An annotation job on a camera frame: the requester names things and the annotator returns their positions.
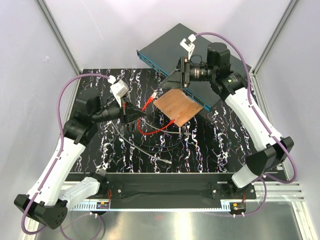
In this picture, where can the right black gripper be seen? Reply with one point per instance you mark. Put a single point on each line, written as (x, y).
(180, 77)

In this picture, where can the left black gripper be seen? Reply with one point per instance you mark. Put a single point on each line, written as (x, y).
(129, 113)

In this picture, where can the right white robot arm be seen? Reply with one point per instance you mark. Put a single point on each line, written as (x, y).
(271, 147)

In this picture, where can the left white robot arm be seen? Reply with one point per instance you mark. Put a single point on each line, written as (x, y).
(45, 202)

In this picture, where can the brown wooden board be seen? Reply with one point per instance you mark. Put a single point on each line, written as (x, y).
(177, 106)

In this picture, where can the black marble pattern mat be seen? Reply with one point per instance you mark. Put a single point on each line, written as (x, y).
(212, 141)

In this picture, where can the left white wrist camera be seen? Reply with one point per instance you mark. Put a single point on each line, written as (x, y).
(118, 88)

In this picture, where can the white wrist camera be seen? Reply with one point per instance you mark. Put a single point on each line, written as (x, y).
(188, 45)
(118, 88)

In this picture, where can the dark teal network switch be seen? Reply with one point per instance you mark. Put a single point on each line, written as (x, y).
(163, 54)

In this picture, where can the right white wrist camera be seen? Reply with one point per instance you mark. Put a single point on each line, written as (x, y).
(188, 45)

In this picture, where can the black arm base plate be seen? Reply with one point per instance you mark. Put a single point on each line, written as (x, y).
(217, 186)

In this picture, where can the white slotted cable duct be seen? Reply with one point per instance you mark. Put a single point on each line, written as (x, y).
(117, 205)

